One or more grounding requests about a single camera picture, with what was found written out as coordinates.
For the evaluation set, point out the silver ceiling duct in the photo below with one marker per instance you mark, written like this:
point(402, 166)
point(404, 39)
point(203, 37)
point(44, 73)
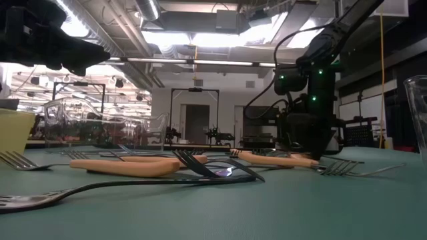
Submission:
point(148, 10)

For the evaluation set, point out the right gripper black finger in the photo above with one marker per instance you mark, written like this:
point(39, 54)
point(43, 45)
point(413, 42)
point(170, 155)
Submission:
point(321, 143)

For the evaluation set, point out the yellow plastic bin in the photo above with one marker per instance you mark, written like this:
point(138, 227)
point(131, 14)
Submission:
point(15, 130)

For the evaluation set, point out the long ceiling tube light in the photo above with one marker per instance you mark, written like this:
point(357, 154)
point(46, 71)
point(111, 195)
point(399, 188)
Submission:
point(160, 60)

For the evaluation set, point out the grey ceiling ventilation unit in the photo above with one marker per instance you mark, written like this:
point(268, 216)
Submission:
point(228, 20)

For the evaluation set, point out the iridescent rainbow metal fork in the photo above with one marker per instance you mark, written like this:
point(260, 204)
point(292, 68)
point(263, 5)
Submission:
point(203, 170)
point(125, 150)

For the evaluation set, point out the black background robot arm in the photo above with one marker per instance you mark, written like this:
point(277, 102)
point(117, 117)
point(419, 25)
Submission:
point(173, 135)
point(220, 136)

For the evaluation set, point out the black perforated cart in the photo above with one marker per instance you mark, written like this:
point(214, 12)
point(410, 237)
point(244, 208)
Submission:
point(358, 135)

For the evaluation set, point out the black storage cabinet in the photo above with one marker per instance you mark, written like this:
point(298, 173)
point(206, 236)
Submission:
point(260, 115)

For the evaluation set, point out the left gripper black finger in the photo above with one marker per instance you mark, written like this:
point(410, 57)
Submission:
point(77, 69)
point(85, 53)

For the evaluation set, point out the clear plastic container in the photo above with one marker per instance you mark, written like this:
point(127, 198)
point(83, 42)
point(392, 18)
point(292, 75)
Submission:
point(417, 110)
point(66, 110)

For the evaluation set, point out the black equipment box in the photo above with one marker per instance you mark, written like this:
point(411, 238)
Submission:
point(293, 133)

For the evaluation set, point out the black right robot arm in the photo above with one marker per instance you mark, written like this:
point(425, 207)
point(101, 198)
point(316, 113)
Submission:
point(337, 30)

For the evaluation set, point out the green table mat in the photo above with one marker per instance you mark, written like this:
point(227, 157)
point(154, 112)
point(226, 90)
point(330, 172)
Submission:
point(300, 206)

